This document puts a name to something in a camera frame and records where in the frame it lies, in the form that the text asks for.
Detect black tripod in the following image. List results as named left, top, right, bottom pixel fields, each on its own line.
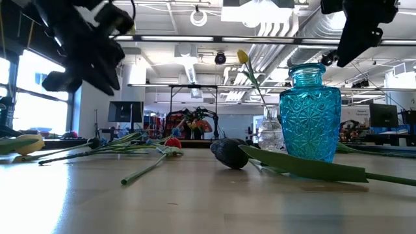
left=93, top=109, right=101, bottom=139

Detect red storage shelves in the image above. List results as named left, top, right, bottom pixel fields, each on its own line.
left=144, top=113, right=166, bottom=139

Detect black monitor on stand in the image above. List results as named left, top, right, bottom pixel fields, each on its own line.
left=107, top=101, right=144, bottom=140

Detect black aluminium table frame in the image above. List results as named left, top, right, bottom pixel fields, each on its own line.
left=42, top=138, right=212, bottom=150

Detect blue cut-glass vase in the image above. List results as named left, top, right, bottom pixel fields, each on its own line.
left=279, top=62, right=342, bottom=163

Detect clear glass vase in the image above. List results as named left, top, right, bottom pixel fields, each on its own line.
left=258, top=104, right=285, bottom=152

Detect white ceiling vent unit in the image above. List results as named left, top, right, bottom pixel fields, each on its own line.
left=174, top=43, right=200, bottom=85

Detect black overhead frame bar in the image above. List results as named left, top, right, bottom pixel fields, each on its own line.
left=110, top=34, right=416, bottom=46

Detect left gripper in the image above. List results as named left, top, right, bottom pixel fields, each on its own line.
left=35, top=0, right=126, bottom=97

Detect white cable coil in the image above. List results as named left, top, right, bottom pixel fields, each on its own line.
left=190, top=9, right=208, bottom=27

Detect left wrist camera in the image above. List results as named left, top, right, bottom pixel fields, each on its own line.
left=94, top=3, right=136, bottom=35

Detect black artificial tulip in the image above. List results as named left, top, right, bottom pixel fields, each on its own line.
left=210, top=138, right=416, bottom=188
left=38, top=136, right=102, bottom=166

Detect red artificial tulip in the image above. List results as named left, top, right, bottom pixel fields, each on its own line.
left=120, top=136, right=185, bottom=186

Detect black background monitor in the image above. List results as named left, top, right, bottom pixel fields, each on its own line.
left=369, top=103, right=399, bottom=128

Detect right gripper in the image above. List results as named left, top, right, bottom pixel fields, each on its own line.
left=320, top=0, right=399, bottom=68

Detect black background rig frame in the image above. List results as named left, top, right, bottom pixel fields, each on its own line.
left=127, top=83, right=283, bottom=140

